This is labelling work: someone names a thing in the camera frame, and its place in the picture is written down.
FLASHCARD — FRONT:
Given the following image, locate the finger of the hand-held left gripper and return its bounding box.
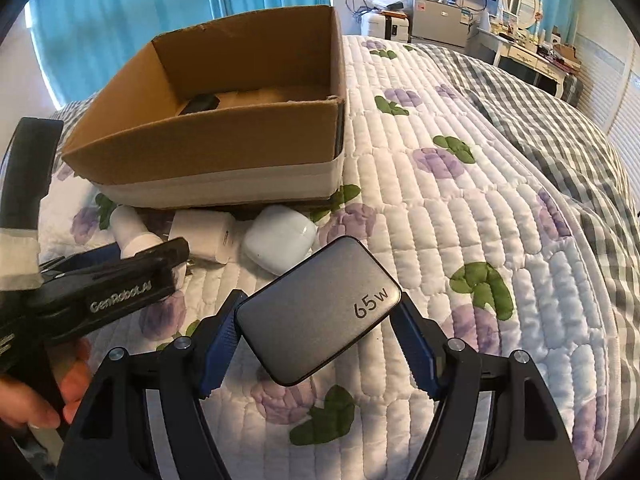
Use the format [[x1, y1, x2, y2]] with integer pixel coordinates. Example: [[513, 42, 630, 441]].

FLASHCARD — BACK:
[[25, 237, 192, 335], [41, 244, 123, 281]]

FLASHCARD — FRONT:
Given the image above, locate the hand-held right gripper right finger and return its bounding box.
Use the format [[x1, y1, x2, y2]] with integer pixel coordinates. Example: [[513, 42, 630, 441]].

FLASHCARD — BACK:
[[389, 290, 583, 480]]

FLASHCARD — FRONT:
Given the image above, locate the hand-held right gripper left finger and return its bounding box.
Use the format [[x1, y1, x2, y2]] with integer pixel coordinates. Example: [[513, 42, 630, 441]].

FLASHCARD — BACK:
[[55, 288, 249, 480]]

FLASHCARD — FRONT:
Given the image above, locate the grey power adapter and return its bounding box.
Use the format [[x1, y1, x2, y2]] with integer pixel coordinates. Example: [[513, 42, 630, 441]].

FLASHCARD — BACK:
[[235, 235, 404, 387]]

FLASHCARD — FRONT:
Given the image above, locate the brown cardboard box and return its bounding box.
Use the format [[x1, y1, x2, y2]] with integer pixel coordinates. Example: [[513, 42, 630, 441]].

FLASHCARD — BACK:
[[60, 5, 348, 209]]

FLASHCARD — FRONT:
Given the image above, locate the person's left hand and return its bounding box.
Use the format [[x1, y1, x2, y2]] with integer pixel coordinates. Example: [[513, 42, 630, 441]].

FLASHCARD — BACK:
[[0, 339, 92, 431]]

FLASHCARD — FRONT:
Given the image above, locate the white small bottle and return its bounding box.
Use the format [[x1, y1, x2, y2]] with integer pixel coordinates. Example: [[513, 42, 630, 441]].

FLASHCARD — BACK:
[[109, 205, 164, 259]]

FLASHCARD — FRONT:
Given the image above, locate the white charger cube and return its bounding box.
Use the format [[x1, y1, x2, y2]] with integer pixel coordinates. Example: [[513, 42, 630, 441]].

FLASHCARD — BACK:
[[167, 209, 237, 265]]

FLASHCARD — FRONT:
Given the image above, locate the white earbuds case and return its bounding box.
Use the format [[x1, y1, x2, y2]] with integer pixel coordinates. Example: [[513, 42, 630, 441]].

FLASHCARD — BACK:
[[242, 205, 319, 277]]

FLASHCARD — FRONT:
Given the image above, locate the white floral quilt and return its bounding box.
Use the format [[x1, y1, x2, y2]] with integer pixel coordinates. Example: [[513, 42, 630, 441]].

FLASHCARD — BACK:
[[39, 35, 626, 480]]

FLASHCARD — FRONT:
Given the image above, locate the black object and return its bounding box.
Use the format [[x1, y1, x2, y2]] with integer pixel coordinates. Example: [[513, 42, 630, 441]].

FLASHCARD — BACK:
[[179, 93, 221, 116]]

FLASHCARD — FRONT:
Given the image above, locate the blue curtain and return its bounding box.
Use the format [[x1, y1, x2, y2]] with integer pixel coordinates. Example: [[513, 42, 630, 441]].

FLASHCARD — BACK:
[[25, 0, 332, 111]]

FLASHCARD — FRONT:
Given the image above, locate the grey checked duvet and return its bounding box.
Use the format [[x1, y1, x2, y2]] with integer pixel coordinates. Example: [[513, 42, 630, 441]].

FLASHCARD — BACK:
[[415, 42, 640, 313]]

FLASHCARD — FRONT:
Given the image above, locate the white dressing table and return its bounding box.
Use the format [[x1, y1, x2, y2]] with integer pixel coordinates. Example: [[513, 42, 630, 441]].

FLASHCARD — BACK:
[[492, 29, 582, 102]]

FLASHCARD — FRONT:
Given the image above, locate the white appliance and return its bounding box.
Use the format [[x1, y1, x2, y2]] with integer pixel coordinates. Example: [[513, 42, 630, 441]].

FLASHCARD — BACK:
[[362, 12, 412, 42]]

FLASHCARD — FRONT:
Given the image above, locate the silver mini fridge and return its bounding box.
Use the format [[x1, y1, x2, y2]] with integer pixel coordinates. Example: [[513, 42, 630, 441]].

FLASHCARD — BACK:
[[410, 0, 472, 52]]

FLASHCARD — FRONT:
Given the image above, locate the white oval vanity mirror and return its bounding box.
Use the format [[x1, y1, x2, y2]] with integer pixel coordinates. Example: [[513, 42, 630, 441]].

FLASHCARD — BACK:
[[501, 0, 542, 32]]

